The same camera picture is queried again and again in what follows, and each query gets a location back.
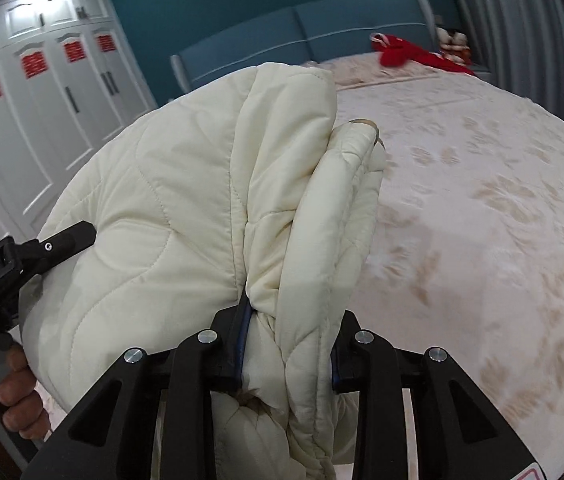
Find white wardrobe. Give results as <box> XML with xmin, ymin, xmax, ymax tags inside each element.
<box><xmin>0</xmin><ymin>0</ymin><xmax>156</xmax><ymax>240</ymax></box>

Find blue upholstered headboard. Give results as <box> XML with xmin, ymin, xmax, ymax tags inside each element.
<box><xmin>170</xmin><ymin>0</ymin><xmax>438</xmax><ymax>93</ymax></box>

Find red garment on bed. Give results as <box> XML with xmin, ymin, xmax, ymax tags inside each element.
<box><xmin>370</xmin><ymin>32</ymin><xmax>475</xmax><ymax>75</ymax></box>

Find pink floral bed cover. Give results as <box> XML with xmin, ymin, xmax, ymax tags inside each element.
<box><xmin>337</xmin><ymin>70</ymin><xmax>564</xmax><ymax>479</ymax></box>

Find person's left hand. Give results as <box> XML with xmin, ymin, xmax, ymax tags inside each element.
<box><xmin>0</xmin><ymin>342</ymin><xmax>51</xmax><ymax>440</ymax></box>

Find plush toys on nightstand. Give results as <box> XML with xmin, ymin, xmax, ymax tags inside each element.
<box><xmin>436</xmin><ymin>26</ymin><xmax>472</xmax><ymax>66</ymax></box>

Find grey curtain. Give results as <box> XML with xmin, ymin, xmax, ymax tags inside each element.
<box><xmin>456</xmin><ymin>0</ymin><xmax>564</xmax><ymax>120</ymax></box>

